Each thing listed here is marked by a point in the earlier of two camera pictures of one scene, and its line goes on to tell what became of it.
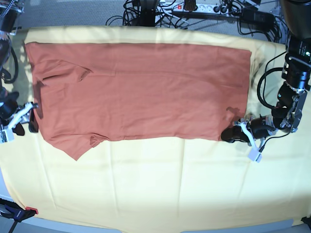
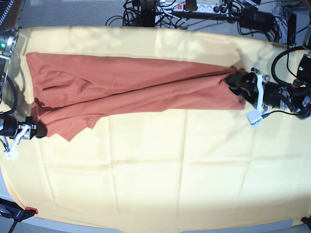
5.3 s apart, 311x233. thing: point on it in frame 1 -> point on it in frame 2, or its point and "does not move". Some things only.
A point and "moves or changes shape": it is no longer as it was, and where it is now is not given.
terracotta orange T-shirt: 87,93 moves or changes shape
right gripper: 260,127 -> 274,95
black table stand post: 147,17 does not move
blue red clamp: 17,213 does not move
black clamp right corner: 306,220 does not move
